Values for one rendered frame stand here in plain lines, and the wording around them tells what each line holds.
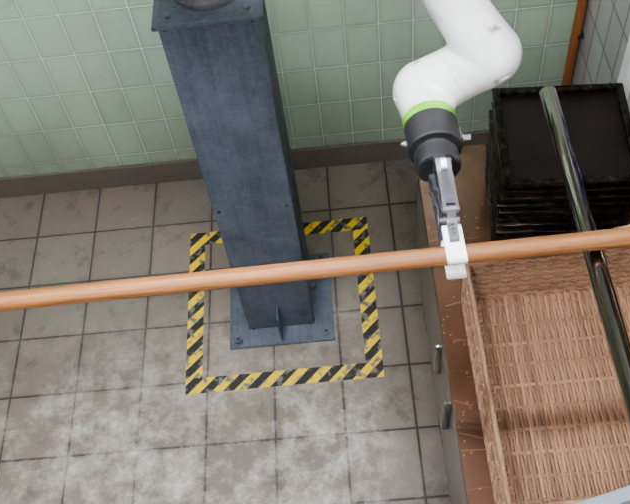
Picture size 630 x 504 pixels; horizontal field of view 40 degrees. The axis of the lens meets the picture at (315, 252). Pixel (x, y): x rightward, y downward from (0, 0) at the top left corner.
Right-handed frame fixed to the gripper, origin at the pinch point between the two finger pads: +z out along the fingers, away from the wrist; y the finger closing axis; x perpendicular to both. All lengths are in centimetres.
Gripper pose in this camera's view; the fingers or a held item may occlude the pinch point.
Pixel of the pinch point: (454, 252)
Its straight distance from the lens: 134.2
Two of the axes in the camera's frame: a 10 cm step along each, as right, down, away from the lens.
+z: 0.6, 8.2, -5.7
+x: -9.9, 1.0, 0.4
